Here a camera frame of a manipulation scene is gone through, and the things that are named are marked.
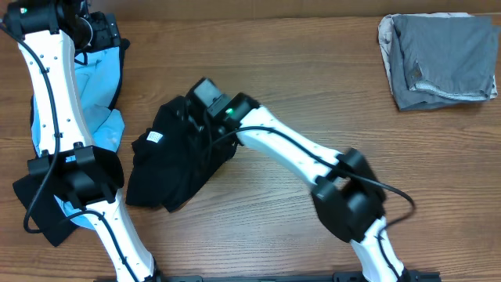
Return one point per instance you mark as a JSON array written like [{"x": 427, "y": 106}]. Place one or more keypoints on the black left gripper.
[{"x": 108, "y": 31}]

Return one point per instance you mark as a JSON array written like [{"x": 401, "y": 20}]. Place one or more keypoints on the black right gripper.
[{"x": 196, "y": 143}]

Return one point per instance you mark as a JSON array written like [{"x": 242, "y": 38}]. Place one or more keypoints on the black t-shirt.
[{"x": 169, "y": 163}]

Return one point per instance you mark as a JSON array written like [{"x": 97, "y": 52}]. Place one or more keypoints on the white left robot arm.
[{"x": 70, "y": 164}]

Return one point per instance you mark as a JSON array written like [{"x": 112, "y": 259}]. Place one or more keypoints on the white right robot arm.
[{"x": 348, "y": 198}]

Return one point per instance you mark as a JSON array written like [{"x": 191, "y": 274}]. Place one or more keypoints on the brown cardboard backdrop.
[{"x": 133, "y": 10}]

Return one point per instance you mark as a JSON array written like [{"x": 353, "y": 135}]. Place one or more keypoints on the light blue t-shirt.
[{"x": 99, "y": 85}]

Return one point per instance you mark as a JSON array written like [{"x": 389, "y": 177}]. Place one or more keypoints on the black garment under blue shirt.
[{"x": 50, "y": 210}]

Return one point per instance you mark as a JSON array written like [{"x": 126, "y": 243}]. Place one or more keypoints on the folded white cloth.
[{"x": 385, "y": 39}]

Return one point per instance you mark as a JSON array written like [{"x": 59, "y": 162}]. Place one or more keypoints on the folded grey shorts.
[{"x": 442, "y": 58}]

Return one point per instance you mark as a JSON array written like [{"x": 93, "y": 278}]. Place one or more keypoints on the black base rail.
[{"x": 414, "y": 276}]

